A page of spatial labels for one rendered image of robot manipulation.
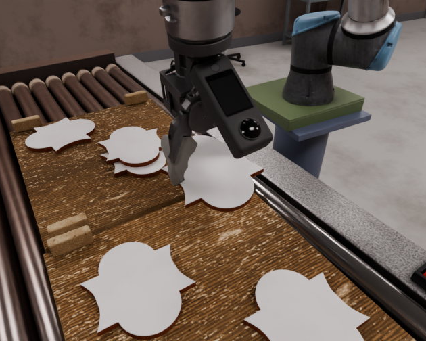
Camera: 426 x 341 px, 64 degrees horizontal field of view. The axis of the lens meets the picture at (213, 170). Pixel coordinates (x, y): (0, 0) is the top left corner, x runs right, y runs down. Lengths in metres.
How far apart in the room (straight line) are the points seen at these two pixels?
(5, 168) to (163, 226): 0.39
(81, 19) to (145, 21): 0.66
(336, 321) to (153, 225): 0.29
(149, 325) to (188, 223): 0.18
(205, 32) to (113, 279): 0.33
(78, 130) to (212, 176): 0.43
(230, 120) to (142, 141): 0.39
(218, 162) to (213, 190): 0.05
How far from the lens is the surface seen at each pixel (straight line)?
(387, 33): 0.93
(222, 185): 0.48
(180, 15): 0.36
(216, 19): 0.36
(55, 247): 0.54
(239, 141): 0.36
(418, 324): 0.54
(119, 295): 0.48
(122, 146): 0.72
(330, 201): 0.66
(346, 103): 1.06
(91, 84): 1.16
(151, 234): 0.55
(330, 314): 0.47
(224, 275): 0.49
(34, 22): 3.93
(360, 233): 0.62
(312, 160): 1.11
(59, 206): 0.64
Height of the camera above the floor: 1.33
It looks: 36 degrees down
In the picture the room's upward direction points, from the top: straight up
